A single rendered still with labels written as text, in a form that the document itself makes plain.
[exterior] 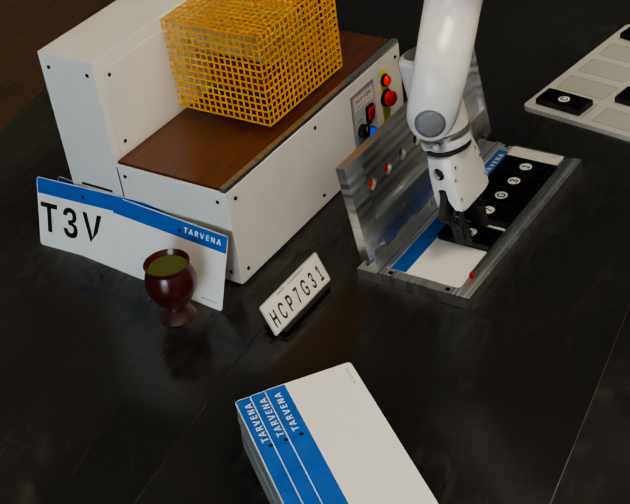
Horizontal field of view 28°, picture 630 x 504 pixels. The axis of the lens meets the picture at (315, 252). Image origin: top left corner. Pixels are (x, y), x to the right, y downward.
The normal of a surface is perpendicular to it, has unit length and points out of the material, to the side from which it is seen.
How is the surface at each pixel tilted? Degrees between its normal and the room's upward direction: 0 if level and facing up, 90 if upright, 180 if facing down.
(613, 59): 0
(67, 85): 90
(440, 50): 48
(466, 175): 78
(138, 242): 69
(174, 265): 0
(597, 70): 0
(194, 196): 90
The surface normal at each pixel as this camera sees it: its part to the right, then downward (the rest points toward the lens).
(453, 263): -0.12, -0.80
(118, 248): -0.60, 0.20
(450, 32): 0.05, -0.25
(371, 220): 0.80, 0.11
